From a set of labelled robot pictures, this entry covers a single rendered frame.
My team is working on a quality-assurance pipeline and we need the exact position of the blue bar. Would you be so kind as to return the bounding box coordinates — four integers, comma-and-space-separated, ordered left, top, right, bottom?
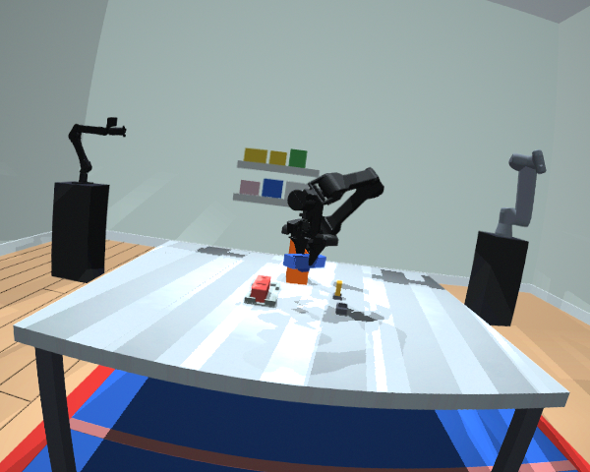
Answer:
283, 254, 326, 272

